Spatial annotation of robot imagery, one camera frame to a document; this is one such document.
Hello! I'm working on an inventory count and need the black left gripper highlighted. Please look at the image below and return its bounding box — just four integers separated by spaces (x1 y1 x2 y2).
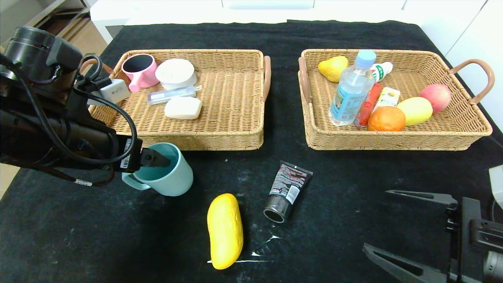
69 121 171 173

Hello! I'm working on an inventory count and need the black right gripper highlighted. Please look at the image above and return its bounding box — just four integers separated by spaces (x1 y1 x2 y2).
362 189 503 283

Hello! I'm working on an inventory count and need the teal mug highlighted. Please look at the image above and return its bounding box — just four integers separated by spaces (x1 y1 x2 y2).
122 142 194 197

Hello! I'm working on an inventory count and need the orange sausage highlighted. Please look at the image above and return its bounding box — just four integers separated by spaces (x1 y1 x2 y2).
355 83 382 129

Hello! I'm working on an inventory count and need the yellow juice box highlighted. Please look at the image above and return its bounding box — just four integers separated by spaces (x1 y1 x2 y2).
373 87 401 113

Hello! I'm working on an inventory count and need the clear blue-cap water bottle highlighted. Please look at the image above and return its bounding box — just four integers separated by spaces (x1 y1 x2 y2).
329 49 378 126

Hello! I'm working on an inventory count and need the wicker basket holding toiletries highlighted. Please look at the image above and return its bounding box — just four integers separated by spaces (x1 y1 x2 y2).
81 49 272 151

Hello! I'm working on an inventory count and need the wicker basket holding food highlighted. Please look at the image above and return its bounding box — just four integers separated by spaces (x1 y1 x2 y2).
298 49 495 151

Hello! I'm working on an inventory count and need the white soap bar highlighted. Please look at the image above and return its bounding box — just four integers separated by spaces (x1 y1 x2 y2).
164 97 202 120

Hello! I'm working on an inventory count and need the grey toothpaste tube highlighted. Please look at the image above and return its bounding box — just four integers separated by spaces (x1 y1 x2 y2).
147 85 203 106

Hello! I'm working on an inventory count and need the pink cup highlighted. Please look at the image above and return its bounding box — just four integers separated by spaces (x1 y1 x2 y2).
121 53 160 92

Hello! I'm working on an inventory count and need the white round lidded jar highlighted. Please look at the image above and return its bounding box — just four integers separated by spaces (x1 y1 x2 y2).
155 59 197 90

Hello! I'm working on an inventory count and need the long yellow mango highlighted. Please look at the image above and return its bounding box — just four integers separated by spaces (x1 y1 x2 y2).
207 193 244 270

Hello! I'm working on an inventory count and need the black tablecloth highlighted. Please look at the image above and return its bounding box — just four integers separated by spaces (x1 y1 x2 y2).
0 20 503 283

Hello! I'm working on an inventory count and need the orange fruit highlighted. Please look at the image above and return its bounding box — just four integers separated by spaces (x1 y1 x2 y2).
367 106 406 132

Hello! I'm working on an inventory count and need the yellow lemon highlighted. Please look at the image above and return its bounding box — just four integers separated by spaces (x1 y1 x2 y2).
396 97 433 126

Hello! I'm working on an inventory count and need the black facial cleanser tube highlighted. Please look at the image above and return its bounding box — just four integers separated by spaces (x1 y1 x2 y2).
263 161 314 224

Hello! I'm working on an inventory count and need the red peach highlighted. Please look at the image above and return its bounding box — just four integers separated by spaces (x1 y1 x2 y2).
419 83 452 114

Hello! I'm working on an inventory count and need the white green-label yogurt bottle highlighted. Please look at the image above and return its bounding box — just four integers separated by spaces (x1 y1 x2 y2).
371 62 393 82

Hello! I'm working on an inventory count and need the yellow pear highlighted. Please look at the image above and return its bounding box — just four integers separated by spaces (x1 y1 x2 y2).
318 55 349 83

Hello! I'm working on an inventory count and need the gray shelf unit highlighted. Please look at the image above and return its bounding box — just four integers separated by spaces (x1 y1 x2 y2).
0 0 92 44

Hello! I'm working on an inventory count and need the black left camera cable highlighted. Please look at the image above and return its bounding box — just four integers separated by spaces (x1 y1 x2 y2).
0 53 138 165

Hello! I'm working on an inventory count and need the thin left arm cable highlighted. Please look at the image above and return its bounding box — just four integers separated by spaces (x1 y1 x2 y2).
16 163 116 187

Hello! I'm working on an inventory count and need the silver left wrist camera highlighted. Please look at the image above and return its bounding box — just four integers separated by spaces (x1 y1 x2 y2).
88 79 130 106

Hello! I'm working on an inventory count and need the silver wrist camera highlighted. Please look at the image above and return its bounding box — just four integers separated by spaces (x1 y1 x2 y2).
88 79 130 106
488 165 503 209

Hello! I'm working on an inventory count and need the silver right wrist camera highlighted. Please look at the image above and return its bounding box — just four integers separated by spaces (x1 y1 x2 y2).
488 165 503 209

